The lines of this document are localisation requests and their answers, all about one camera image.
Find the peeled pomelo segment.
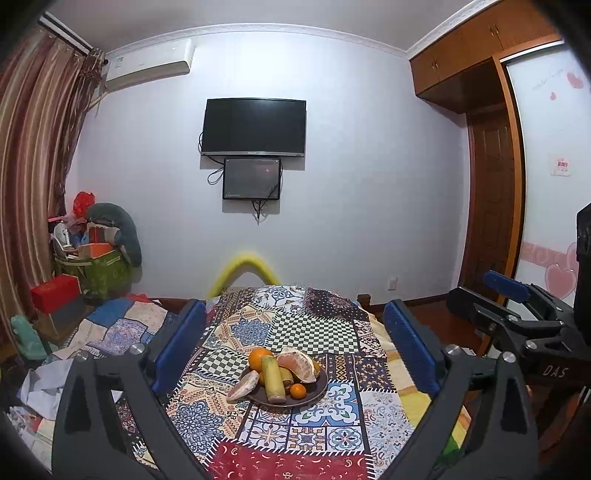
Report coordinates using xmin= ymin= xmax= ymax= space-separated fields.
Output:
xmin=226 ymin=370 xmax=259 ymax=402

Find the large orange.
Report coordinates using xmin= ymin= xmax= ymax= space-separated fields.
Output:
xmin=249 ymin=347 xmax=273 ymax=372

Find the small tangerine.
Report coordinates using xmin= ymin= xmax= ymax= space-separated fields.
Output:
xmin=290 ymin=383 xmax=308 ymax=400

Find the brown wooden door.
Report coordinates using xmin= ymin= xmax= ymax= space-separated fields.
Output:
xmin=460 ymin=104 xmax=515 ymax=303

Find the white crumpled cloth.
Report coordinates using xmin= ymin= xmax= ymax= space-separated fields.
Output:
xmin=18 ymin=358 xmax=95 ymax=422

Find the green storage box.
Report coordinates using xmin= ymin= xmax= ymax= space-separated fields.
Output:
xmin=54 ymin=251 xmax=131 ymax=302

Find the red box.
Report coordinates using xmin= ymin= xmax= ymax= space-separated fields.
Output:
xmin=30 ymin=274 xmax=81 ymax=314

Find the colourful patchwork cloth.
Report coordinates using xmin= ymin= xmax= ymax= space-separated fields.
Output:
xmin=52 ymin=286 xmax=414 ymax=479

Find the grey green plush toy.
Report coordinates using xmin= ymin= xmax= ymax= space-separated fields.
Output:
xmin=86 ymin=203 xmax=142 ymax=268

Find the dark purple plate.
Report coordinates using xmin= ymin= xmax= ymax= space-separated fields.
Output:
xmin=245 ymin=368 xmax=329 ymax=409

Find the red plastic bag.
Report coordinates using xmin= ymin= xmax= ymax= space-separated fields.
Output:
xmin=72 ymin=191 xmax=95 ymax=218

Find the white sliding wardrobe door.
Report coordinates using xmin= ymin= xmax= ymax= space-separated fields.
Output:
xmin=504 ymin=42 xmax=590 ymax=304

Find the wooden wardrobe cabinet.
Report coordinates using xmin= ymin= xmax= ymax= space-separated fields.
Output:
xmin=410 ymin=1 xmax=557 ymax=114

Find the striped brown curtain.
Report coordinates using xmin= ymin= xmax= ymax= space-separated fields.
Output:
xmin=1 ymin=26 xmax=105 ymax=342

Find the white air conditioner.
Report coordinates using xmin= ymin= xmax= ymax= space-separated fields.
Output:
xmin=105 ymin=39 xmax=195 ymax=92

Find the small black wall monitor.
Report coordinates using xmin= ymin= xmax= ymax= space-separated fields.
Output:
xmin=222 ymin=157 xmax=283 ymax=201

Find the black wall television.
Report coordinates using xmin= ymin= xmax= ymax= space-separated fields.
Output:
xmin=201 ymin=98 xmax=307 ymax=157

